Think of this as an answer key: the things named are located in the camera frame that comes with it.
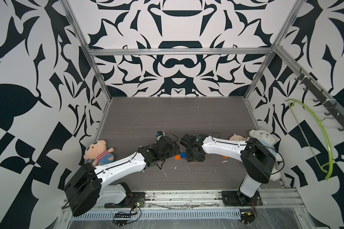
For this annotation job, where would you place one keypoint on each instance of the white cable duct strip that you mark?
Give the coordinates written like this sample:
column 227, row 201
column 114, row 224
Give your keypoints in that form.
column 164, row 214

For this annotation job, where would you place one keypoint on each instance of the green plastic hoop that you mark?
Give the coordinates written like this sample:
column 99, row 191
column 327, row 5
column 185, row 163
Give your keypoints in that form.
column 314, row 135

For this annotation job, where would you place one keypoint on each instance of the aluminium cage frame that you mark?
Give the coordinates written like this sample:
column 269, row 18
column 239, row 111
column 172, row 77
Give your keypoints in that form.
column 252, row 49

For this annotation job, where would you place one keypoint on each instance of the black wall hook rack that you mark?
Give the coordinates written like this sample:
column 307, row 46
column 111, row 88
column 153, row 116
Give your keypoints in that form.
column 334, row 109

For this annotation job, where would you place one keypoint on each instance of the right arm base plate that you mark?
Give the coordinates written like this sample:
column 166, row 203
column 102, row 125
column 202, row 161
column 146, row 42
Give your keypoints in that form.
column 235, row 199

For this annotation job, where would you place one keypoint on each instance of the white teddy bear plush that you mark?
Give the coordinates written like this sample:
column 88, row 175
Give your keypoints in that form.
column 268, row 140

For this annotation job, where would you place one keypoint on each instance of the pink pig plush toy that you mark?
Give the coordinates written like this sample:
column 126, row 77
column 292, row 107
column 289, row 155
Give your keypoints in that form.
column 99, row 154

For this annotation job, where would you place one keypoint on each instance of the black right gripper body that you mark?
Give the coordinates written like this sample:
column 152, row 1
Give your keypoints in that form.
column 191, row 156

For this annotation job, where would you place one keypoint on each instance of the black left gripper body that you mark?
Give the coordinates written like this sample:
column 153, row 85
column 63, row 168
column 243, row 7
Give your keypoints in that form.
column 172, row 152

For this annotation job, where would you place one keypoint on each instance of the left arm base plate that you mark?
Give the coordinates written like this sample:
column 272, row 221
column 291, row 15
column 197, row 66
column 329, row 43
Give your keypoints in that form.
column 130, row 201

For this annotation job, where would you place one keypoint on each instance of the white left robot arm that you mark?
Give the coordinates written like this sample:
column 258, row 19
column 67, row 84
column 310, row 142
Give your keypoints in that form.
column 87, row 186

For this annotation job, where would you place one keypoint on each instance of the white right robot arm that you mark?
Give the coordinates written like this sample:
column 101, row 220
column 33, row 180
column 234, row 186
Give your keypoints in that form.
column 256, row 158

